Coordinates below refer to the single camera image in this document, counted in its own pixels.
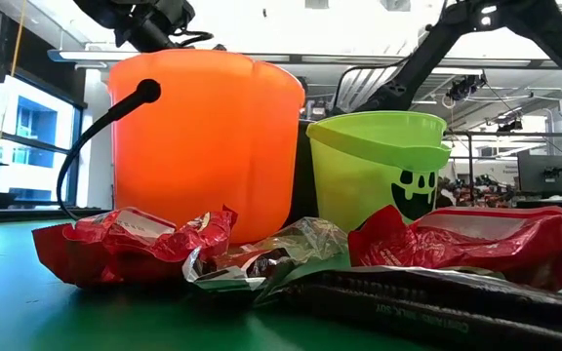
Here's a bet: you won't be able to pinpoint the black halloween bucket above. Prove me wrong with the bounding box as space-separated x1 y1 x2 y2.
286 119 322 229

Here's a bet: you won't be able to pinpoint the green ghost face bucket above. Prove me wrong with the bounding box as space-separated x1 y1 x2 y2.
304 110 454 234

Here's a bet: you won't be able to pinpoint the black computer monitor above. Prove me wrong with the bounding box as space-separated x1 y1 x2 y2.
517 154 562 193

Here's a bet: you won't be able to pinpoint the large brown Hershey's bar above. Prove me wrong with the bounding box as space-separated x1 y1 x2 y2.
261 265 562 351

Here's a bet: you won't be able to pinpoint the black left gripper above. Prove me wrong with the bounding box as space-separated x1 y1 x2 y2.
73 0 197 54

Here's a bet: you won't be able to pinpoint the red KitKat wrapper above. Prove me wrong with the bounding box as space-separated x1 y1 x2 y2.
346 204 562 293
153 204 239 274
31 206 184 290

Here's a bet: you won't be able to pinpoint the cluttered workbench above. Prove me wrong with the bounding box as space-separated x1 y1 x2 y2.
439 173 562 211

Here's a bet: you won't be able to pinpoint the orange plastic bucket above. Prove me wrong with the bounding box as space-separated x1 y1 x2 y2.
56 48 307 244

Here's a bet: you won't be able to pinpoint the large window with dark frame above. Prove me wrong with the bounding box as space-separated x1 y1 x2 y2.
0 67 87 211

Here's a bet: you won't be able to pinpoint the silver ventilation ducts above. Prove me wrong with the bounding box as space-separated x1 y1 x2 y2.
332 62 458 111

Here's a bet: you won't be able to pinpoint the yellow hanging strap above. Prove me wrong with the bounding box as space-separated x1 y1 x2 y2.
10 0 28 79

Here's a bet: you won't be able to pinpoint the long horizontal light bar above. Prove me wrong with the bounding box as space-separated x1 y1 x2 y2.
46 47 562 70

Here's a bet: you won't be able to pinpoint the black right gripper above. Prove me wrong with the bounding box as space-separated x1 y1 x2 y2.
356 82 412 114

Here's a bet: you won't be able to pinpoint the black ceiling-mounted camera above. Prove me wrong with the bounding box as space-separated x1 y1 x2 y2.
444 72 488 102

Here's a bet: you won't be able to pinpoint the silver brown Hershey's bar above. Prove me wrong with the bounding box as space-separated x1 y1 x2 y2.
181 216 350 294

